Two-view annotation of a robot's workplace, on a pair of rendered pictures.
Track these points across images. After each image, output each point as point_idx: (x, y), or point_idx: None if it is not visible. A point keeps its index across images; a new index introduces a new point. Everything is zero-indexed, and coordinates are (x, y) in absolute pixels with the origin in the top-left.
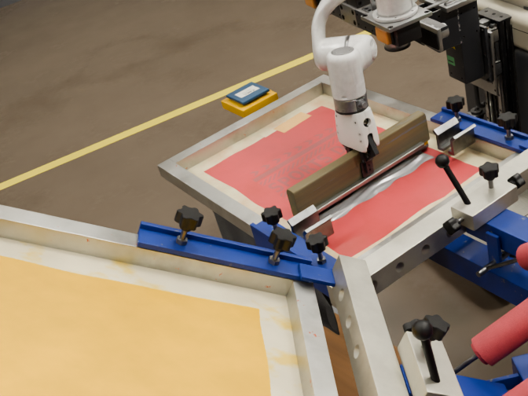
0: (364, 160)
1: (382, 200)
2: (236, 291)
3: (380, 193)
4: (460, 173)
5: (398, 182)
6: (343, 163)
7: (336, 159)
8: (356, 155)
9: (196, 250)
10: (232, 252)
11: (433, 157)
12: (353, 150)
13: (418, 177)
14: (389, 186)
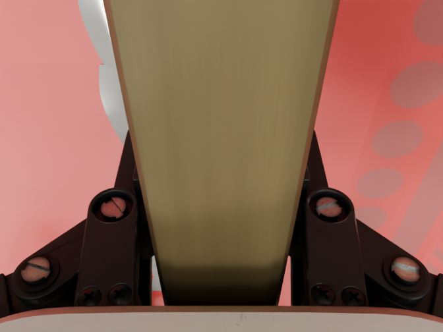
0: (88, 218)
1: (7, 19)
2: None
3: (83, 61)
4: (4, 273)
5: (105, 162)
6: (122, 80)
7: (284, 74)
8: (153, 237)
9: None
10: None
11: (152, 288)
12: (250, 276)
13: (82, 215)
14: (110, 124)
